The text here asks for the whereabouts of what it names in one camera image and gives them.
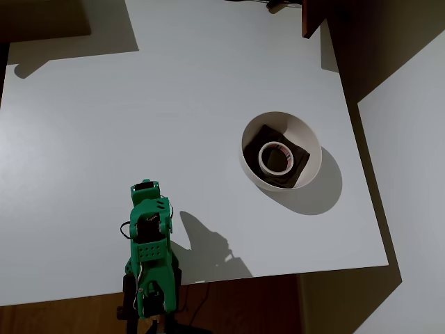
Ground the white masking tape roll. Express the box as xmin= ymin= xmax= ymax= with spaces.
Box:
xmin=258 ymin=141 xmax=296 ymax=176

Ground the dark folded cloth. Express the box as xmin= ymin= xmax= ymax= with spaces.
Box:
xmin=242 ymin=124 xmax=311 ymax=190

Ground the light wooden block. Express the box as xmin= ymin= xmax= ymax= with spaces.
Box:
xmin=137 ymin=314 xmax=163 ymax=334

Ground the white round bowl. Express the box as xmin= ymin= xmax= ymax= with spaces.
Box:
xmin=238 ymin=111 xmax=323 ymax=191

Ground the dark brown furniture piece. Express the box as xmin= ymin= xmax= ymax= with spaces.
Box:
xmin=0 ymin=0 xmax=93 ymax=43

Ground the brown wooden board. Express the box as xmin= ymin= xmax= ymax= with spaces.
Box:
xmin=301 ymin=0 xmax=330 ymax=40

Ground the thin black cable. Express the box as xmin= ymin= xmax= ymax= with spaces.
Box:
xmin=180 ymin=282 xmax=210 ymax=314

